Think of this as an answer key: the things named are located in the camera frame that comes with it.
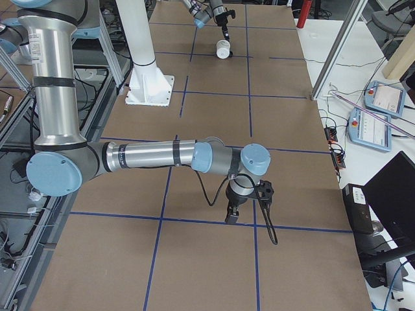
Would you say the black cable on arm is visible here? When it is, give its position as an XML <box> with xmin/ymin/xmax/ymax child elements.
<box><xmin>194</xmin><ymin>168</ymin><xmax>279</xmax><ymax>246</ymax></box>

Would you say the near teach pendant tablet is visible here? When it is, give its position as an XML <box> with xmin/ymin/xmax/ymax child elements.
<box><xmin>348</xmin><ymin>108</ymin><xmax>392</xmax><ymax>152</ymax></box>

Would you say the stick with white hook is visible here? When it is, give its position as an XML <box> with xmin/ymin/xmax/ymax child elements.
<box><xmin>328</xmin><ymin>84</ymin><xmax>414</xmax><ymax>139</ymax></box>

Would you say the black orange connector box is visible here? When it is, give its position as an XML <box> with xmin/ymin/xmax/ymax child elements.
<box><xmin>324</xmin><ymin>126</ymin><xmax>338</xmax><ymax>143</ymax></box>

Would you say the white pedestal column with base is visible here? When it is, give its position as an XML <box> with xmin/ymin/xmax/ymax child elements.
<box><xmin>116</xmin><ymin>0</ymin><xmax>174</xmax><ymax>107</ymax></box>

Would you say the white smiley face mug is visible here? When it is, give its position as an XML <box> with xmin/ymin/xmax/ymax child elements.
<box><xmin>216</xmin><ymin>40</ymin><xmax>233</xmax><ymax>60</ymax></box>

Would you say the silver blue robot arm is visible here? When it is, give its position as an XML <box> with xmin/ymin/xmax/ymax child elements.
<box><xmin>182</xmin><ymin>0</ymin><xmax>235</xmax><ymax>42</ymax></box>
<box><xmin>16</xmin><ymin>1</ymin><xmax>274</xmax><ymax>224</ymax></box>

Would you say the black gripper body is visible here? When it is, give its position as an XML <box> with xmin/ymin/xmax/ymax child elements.
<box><xmin>226</xmin><ymin>181</ymin><xmax>256</xmax><ymax>206</ymax></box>
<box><xmin>215</xmin><ymin>12</ymin><xmax>228</xmax><ymax>27</ymax></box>

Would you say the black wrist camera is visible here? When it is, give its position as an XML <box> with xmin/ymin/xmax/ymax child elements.
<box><xmin>256</xmin><ymin>179</ymin><xmax>274</xmax><ymax>204</ymax></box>
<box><xmin>225</xmin><ymin>9</ymin><xmax>236</xmax><ymax>19</ymax></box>

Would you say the black laptop computer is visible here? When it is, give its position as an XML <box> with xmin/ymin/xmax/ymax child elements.
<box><xmin>342</xmin><ymin>151</ymin><xmax>414</xmax><ymax>270</ymax></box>

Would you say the teach pendant tablet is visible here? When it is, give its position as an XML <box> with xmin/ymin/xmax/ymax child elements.
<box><xmin>364</xmin><ymin>80</ymin><xmax>405</xmax><ymax>118</ymax></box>
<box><xmin>348</xmin><ymin>108</ymin><xmax>392</xmax><ymax>152</ymax></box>

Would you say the aluminium frame post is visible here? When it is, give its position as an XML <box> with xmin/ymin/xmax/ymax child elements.
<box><xmin>311</xmin><ymin>0</ymin><xmax>368</xmax><ymax>100</ymax></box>

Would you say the far teach pendant tablet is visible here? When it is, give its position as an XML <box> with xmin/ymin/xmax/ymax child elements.
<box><xmin>364</xmin><ymin>80</ymin><xmax>405</xmax><ymax>118</ymax></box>

